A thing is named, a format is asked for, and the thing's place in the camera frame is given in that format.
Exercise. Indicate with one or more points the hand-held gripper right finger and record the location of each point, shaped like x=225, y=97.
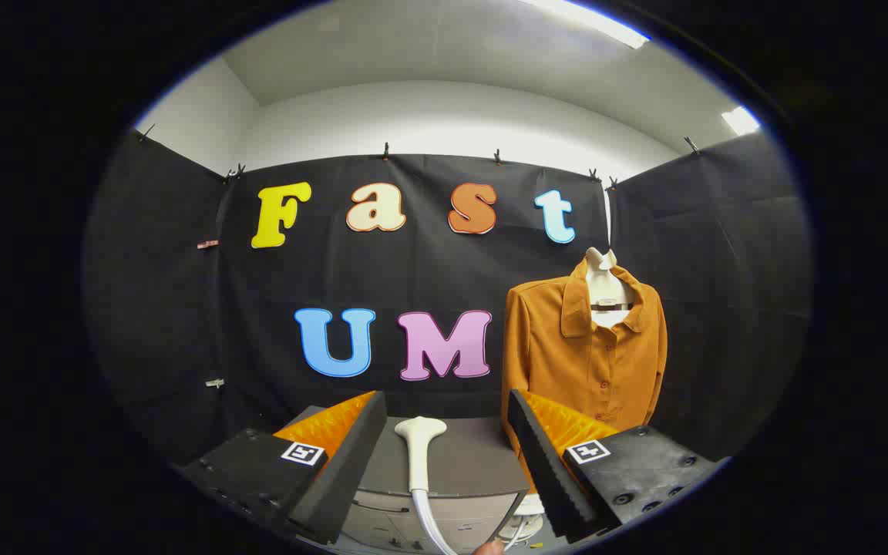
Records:
x=544, y=470

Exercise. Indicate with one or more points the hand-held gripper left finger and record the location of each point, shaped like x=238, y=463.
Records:
x=344, y=478

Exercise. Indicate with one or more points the white garment steamer head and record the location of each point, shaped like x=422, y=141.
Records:
x=418, y=455

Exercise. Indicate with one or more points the orange button-up shirt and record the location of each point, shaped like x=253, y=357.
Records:
x=567, y=362

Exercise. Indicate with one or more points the white steamer base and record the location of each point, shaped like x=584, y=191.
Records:
x=533, y=518

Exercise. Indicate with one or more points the white clothes hanger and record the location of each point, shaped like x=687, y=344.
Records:
x=606, y=289

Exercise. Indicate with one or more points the white steamer pole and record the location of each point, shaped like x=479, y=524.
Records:
x=608, y=220

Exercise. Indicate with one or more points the grey drawer cabinet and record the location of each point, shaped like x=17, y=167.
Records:
x=467, y=462

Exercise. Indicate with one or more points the small ceiling light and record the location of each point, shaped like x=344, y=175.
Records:
x=741, y=120

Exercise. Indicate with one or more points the long ceiling light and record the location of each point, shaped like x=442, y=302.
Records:
x=590, y=21

